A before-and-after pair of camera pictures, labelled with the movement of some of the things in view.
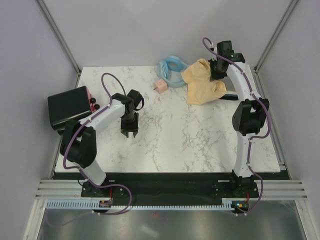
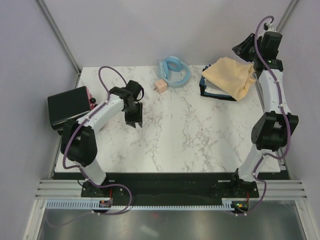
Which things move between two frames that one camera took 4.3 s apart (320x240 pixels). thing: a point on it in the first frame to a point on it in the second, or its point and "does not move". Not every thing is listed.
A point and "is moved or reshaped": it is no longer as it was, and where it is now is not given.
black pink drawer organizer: (67, 107) does not move
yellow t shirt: (200, 89) is moved or reshaped
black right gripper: (214, 76) to (240, 50)
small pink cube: (160, 86) does not move
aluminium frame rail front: (267, 189) does not move
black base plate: (173, 186) does not move
